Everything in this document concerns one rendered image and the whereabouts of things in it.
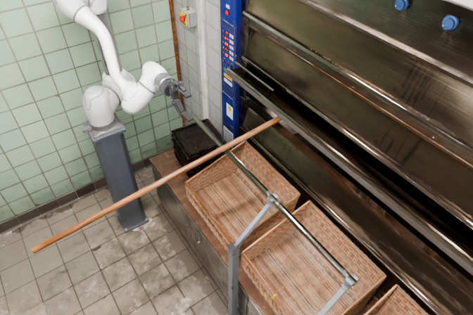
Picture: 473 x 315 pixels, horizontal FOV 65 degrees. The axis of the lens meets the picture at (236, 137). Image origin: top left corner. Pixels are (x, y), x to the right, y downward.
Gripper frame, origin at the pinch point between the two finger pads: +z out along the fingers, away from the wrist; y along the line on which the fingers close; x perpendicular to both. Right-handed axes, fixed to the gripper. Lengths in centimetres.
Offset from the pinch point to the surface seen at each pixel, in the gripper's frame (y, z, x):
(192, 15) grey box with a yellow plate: -1, -80, -50
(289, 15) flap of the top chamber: -32, 5, -53
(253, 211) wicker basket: 90, 14, -31
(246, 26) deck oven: -14, -27, -53
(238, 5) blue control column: -24, -32, -51
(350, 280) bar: 31, 93, -14
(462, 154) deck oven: -18, 95, -52
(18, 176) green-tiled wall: 101, -117, 84
